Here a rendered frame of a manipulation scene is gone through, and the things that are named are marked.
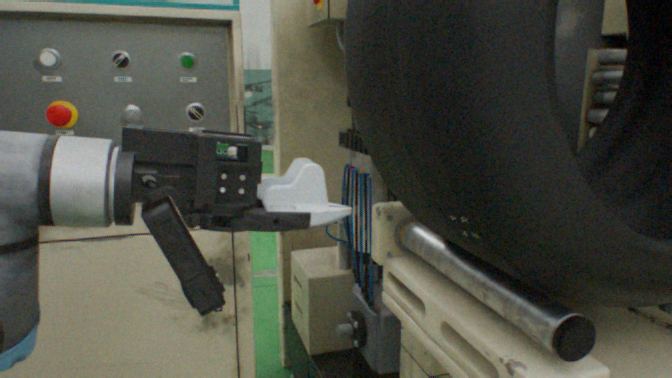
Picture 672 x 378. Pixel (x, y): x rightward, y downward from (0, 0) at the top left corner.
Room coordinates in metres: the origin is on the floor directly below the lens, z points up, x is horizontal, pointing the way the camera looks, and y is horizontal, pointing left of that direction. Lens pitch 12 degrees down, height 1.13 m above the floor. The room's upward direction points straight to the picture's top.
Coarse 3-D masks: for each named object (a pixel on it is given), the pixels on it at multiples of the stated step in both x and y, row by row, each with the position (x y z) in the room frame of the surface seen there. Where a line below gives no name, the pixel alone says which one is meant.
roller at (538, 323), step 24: (408, 240) 0.70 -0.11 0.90; (432, 240) 0.65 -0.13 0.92; (432, 264) 0.64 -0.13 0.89; (456, 264) 0.58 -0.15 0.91; (480, 264) 0.55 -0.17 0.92; (480, 288) 0.52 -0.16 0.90; (504, 288) 0.50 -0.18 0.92; (528, 288) 0.48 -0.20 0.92; (504, 312) 0.48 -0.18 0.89; (528, 312) 0.45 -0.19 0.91; (552, 312) 0.43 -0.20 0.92; (576, 312) 0.43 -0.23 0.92; (552, 336) 0.42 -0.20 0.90; (576, 336) 0.41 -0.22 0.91; (576, 360) 0.42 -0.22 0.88
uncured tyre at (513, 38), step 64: (384, 0) 0.48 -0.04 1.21; (448, 0) 0.40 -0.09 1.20; (512, 0) 0.39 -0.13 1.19; (640, 0) 0.78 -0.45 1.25; (384, 64) 0.48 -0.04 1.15; (448, 64) 0.40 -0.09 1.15; (512, 64) 0.39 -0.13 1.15; (640, 64) 0.78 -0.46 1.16; (384, 128) 0.51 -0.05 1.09; (448, 128) 0.41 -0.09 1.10; (512, 128) 0.39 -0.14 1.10; (640, 128) 0.78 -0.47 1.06; (448, 192) 0.44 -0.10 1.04; (512, 192) 0.40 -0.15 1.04; (576, 192) 0.41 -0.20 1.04; (640, 192) 0.72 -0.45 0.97; (512, 256) 0.44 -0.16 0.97; (576, 256) 0.42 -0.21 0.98; (640, 256) 0.43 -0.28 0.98
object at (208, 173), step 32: (128, 128) 0.40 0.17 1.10; (160, 128) 0.42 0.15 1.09; (128, 160) 0.39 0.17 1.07; (160, 160) 0.41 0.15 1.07; (192, 160) 0.41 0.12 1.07; (224, 160) 0.44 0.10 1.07; (256, 160) 0.41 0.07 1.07; (128, 192) 0.38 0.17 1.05; (160, 192) 0.41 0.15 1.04; (192, 192) 0.42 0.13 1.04; (224, 192) 0.41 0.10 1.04; (256, 192) 0.42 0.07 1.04; (128, 224) 0.40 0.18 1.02; (192, 224) 0.41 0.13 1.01
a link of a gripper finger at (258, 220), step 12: (252, 216) 0.40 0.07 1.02; (264, 216) 0.40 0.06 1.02; (276, 216) 0.41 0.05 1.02; (288, 216) 0.42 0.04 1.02; (300, 216) 0.43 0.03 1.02; (240, 228) 0.40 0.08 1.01; (252, 228) 0.40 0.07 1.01; (264, 228) 0.40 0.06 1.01; (276, 228) 0.41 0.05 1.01; (288, 228) 0.42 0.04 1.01; (300, 228) 0.42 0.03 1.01
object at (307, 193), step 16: (304, 176) 0.44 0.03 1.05; (320, 176) 0.45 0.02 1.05; (272, 192) 0.43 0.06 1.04; (288, 192) 0.43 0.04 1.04; (304, 192) 0.44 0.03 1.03; (320, 192) 0.45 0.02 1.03; (272, 208) 0.43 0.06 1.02; (288, 208) 0.44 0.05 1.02; (304, 208) 0.44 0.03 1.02; (320, 208) 0.44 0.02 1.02; (336, 208) 0.46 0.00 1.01; (320, 224) 0.44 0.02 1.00
